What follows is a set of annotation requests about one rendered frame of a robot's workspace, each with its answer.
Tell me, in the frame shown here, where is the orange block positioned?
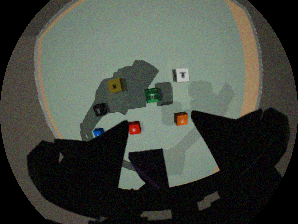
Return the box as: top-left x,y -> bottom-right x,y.
174,112 -> 188,125

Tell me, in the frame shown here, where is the small blue block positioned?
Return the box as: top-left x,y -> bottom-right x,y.
93,128 -> 105,137

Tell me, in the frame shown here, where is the red block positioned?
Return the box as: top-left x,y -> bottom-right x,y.
129,121 -> 141,135

